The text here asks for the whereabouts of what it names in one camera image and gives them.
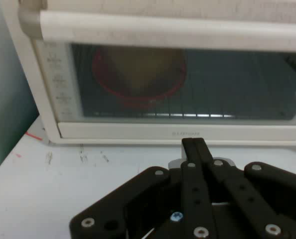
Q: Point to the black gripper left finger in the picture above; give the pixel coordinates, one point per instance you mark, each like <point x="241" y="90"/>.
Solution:
<point x="148" y="199"/>

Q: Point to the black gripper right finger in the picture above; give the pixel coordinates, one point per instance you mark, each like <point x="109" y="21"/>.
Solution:
<point x="262" y="189"/>

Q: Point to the white glass oven door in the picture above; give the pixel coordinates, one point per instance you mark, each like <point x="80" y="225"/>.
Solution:
<point x="163" y="32"/>

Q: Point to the red bowl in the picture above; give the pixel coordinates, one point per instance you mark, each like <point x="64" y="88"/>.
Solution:
<point x="105" y="82"/>

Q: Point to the brown toast slice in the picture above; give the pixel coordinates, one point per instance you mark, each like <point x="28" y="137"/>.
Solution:
<point x="143" y="69"/>

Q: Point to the red tape strip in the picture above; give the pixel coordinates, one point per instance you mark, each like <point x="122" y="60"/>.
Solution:
<point x="34" y="136"/>

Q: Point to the white toaster oven body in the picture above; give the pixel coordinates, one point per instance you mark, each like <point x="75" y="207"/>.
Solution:
<point x="26" y="74"/>

